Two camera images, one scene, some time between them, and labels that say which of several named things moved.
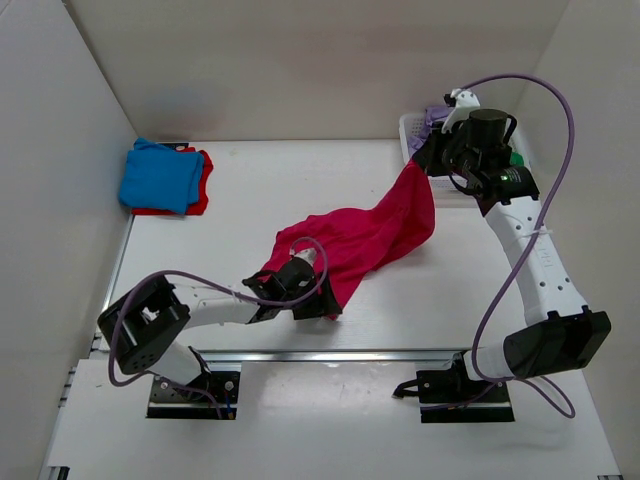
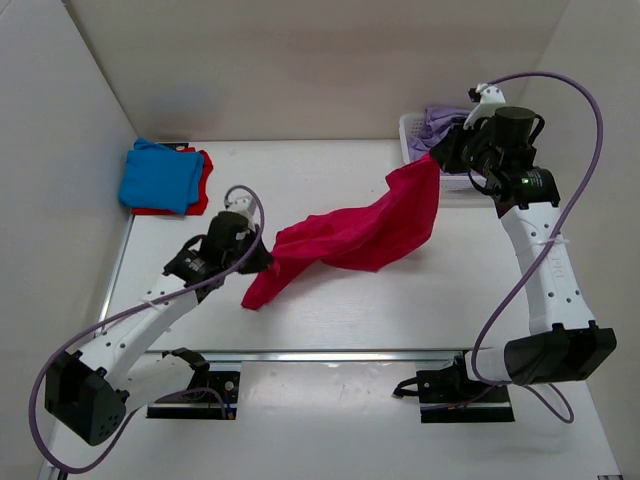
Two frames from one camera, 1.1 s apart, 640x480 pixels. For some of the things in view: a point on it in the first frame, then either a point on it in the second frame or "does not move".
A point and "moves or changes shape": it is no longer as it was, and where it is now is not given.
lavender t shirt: [432, 115] does not move
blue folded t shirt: [156, 176] does not move
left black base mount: [211, 396] does not move
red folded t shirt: [196, 208] does not move
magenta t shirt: [349, 244] moves or changes shape
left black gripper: [323, 302] -> [263, 260]
